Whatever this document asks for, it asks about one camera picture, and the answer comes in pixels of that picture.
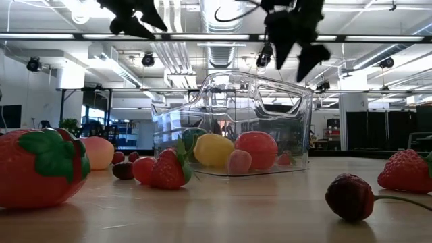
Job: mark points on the black wall monitor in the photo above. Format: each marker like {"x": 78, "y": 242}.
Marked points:
{"x": 10, "y": 116}

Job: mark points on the dark red toy cherry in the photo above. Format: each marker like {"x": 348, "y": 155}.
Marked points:
{"x": 351, "y": 197}
{"x": 133, "y": 156}
{"x": 118, "y": 157}

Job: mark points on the black background workbench frame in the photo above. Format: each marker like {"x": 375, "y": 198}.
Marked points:
{"x": 62, "y": 101}

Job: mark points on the clear plastic container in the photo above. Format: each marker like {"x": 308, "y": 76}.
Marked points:
{"x": 236, "y": 101}

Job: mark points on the black ceiling spotlight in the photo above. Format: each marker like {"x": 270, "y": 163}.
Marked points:
{"x": 264, "y": 56}
{"x": 33, "y": 64}
{"x": 386, "y": 62}
{"x": 323, "y": 86}
{"x": 148, "y": 60}

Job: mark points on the yellow toy lemon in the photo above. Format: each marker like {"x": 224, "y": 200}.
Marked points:
{"x": 213, "y": 150}

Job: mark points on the black aluminium rig frame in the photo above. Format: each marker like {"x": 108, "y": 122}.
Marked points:
{"x": 202, "y": 37}

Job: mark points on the black partition screen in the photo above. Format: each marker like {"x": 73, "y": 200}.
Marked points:
{"x": 371, "y": 131}

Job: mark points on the large toy strawberry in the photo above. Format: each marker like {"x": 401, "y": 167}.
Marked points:
{"x": 30, "y": 175}

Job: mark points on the green background plant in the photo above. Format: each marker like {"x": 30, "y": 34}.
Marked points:
{"x": 69, "y": 125}

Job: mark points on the shelf with red boxes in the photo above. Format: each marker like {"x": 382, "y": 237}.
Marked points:
{"x": 332, "y": 132}

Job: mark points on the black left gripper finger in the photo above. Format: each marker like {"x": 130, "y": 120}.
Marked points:
{"x": 131, "y": 28}
{"x": 152, "y": 17}

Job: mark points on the small dark plum toy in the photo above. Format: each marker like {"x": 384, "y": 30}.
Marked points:
{"x": 123, "y": 170}

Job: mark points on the red toy apple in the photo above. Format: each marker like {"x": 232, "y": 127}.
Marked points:
{"x": 256, "y": 150}

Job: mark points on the pale toy peach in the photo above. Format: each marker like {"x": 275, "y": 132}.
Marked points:
{"x": 99, "y": 153}

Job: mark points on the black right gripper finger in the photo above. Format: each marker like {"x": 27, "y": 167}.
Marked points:
{"x": 286, "y": 47}
{"x": 312, "y": 62}

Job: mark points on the small pink toy fruit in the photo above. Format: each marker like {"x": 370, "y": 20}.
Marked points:
{"x": 239, "y": 162}

